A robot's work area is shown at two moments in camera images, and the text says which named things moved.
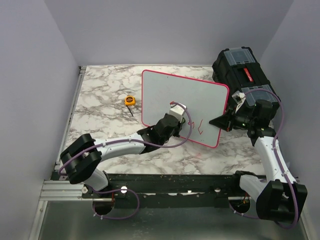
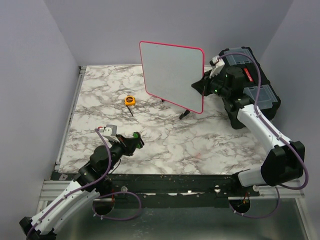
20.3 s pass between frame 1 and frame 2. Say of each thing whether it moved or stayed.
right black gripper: moved
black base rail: stayed
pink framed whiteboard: moved
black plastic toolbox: stayed
